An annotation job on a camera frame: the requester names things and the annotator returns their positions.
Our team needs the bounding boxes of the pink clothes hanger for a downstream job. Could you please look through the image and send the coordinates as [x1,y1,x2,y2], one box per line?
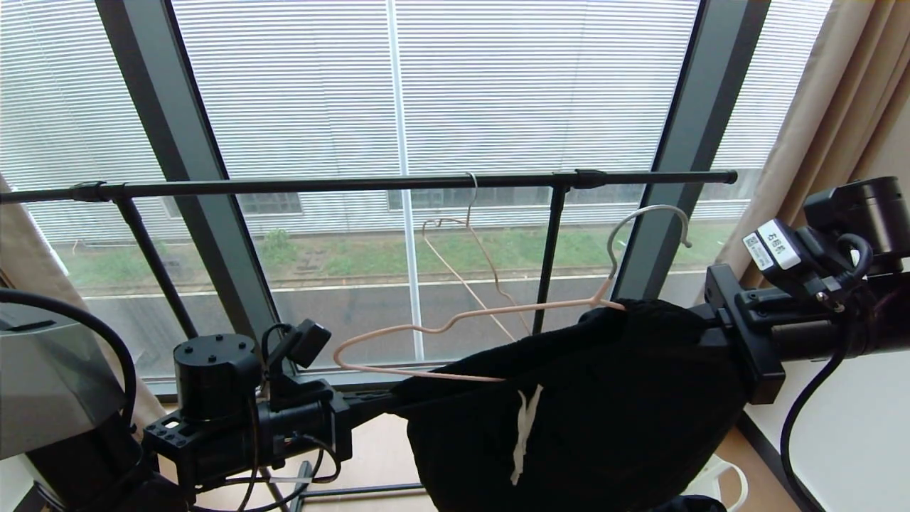
[333,205,692,383]
[422,172,534,342]

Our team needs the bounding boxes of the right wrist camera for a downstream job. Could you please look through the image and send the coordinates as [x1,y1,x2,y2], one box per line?
[743,219,875,310]

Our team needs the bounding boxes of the black cable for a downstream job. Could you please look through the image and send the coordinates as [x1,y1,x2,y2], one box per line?
[780,233,877,512]
[0,288,137,427]

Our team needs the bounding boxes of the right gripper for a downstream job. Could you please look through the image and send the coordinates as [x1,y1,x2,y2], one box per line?
[704,263,865,405]

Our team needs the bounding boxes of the window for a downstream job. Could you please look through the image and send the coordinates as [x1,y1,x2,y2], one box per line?
[0,0,833,399]

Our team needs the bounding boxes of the beige curtain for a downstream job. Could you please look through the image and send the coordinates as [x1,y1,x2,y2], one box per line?
[714,0,910,285]
[0,174,168,434]

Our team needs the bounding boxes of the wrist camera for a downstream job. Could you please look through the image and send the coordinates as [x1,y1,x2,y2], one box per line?
[743,219,875,310]
[262,320,333,412]

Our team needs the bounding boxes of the white laundry basket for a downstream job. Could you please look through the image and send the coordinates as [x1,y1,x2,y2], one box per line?
[679,454,749,512]

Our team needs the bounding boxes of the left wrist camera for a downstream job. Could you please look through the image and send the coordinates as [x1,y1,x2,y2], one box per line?
[262,320,333,412]

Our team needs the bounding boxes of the black shorts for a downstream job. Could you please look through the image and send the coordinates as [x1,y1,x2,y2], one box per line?
[390,299,749,512]

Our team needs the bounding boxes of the black clothes rack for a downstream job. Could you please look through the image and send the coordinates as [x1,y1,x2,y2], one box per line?
[0,169,738,512]

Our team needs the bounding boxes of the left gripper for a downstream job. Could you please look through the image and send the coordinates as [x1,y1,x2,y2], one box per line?
[196,380,354,486]

